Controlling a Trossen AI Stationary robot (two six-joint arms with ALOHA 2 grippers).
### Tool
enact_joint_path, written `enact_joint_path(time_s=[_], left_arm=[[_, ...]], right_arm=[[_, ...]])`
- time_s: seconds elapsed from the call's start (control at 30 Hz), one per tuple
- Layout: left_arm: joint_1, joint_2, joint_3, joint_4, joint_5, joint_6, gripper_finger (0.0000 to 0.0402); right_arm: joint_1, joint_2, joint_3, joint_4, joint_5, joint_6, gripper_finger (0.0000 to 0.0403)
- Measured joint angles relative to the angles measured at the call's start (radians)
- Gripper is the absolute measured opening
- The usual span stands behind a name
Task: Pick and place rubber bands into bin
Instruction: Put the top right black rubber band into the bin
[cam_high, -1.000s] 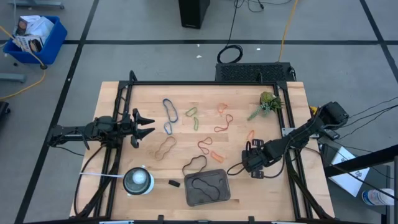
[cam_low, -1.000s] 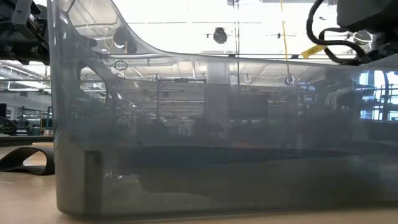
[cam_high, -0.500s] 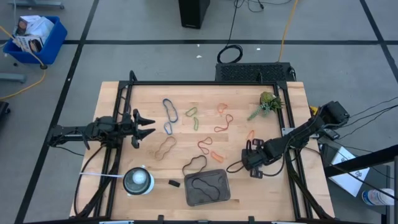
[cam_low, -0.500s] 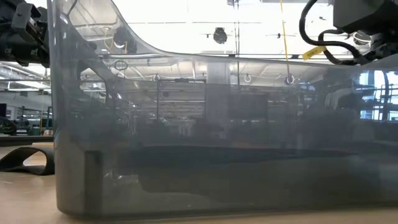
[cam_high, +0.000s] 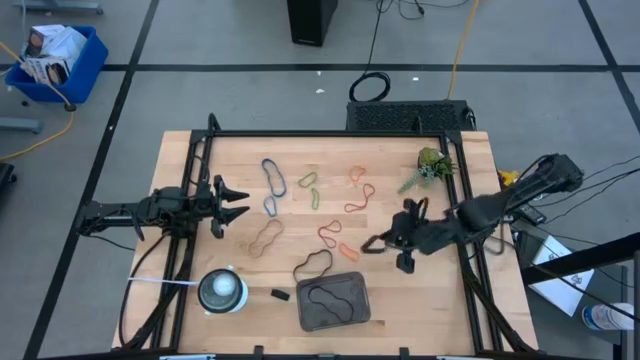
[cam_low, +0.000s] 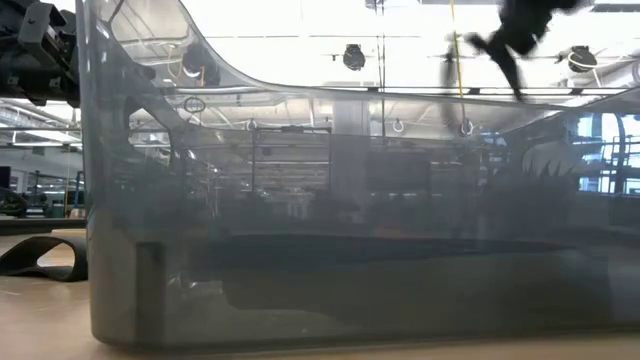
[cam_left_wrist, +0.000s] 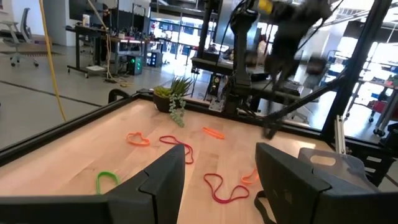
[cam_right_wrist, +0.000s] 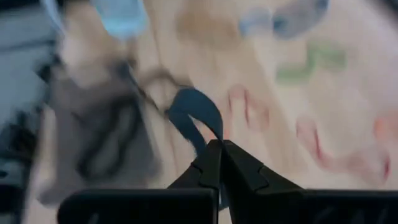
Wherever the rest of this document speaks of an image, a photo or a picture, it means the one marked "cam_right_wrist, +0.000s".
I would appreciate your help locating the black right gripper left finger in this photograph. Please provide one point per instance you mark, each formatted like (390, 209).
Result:
(205, 169)

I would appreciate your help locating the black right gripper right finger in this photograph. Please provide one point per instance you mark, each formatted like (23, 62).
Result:
(245, 174)

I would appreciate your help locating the red rubber band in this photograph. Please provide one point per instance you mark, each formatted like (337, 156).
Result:
(317, 146)
(247, 105)

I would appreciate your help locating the clear grey plastic bin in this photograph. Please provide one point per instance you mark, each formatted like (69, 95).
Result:
(93, 93)

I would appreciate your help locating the green rubber band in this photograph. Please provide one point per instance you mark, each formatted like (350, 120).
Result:
(292, 74)

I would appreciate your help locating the black rubber band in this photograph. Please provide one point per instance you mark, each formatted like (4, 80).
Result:
(85, 165)

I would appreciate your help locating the grey-blue rubber band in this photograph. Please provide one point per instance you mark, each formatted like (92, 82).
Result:
(292, 28)

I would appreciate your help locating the white round container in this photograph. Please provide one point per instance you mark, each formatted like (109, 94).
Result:
(121, 18)

